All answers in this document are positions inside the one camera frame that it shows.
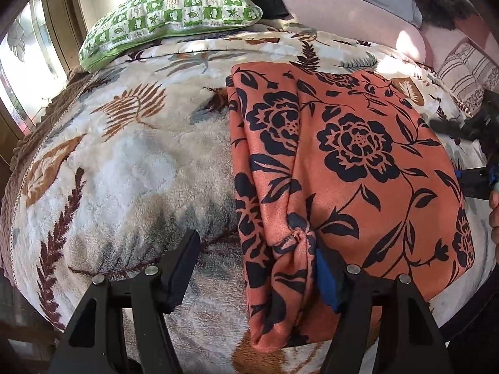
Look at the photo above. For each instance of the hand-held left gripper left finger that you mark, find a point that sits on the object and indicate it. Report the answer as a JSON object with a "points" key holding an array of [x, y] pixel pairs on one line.
{"points": [[181, 276]]}

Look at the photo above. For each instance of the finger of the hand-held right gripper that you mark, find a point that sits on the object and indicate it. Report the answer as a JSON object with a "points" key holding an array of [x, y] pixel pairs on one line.
{"points": [[452, 127], [471, 181]]}

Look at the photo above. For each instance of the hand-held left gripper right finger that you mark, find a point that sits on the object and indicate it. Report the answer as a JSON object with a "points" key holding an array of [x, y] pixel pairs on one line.
{"points": [[327, 280]]}

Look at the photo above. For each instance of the orange floral garment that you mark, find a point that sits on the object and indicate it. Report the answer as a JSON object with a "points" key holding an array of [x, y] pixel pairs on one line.
{"points": [[351, 163]]}

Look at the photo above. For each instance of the person's right hand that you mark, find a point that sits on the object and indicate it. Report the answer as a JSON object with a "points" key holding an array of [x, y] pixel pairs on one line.
{"points": [[495, 222]]}

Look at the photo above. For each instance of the striped beige pillow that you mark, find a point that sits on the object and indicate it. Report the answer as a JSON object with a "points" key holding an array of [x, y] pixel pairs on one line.
{"points": [[464, 70]]}

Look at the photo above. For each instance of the leaf print fleece blanket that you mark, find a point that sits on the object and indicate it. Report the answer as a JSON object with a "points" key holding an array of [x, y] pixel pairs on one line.
{"points": [[136, 183]]}

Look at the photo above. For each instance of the dark furry cushion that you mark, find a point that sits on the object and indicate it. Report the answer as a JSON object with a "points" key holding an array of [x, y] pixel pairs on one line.
{"points": [[440, 4]]}

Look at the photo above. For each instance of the dark cloth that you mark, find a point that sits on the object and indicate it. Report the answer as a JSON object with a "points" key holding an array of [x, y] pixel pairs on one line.
{"points": [[475, 335]]}

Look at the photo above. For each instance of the brown framed window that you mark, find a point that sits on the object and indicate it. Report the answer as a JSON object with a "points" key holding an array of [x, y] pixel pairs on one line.
{"points": [[35, 66]]}

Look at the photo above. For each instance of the green patterned pillow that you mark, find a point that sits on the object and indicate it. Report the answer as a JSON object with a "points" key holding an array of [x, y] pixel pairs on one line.
{"points": [[175, 11]]}

